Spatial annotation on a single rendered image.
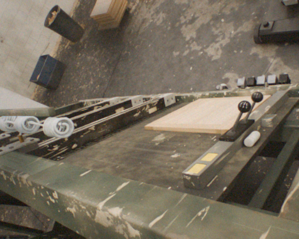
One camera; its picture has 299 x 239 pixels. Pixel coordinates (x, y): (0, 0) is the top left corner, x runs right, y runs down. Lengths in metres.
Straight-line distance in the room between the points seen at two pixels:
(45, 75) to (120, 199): 4.99
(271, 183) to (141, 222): 0.45
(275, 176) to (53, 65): 5.03
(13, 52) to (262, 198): 5.98
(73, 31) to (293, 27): 4.21
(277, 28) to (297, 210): 2.26
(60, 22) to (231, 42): 3.58
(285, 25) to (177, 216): 2.37
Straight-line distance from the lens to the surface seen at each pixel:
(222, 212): 0.39
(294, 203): 0.50
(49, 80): 5.39
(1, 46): 6.24
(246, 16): 3.13
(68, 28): 5.57
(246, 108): 0.77
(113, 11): 4.49
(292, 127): 1.15
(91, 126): 1.23
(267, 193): 0.71
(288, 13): 2.73
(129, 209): 0.43
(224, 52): 2.94
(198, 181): 0.62
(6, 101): 4.82
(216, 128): 1.00
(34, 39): 6.46
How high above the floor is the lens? 2.19
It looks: 45 degrees down
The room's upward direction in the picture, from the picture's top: 61 degrees counter-clockwise
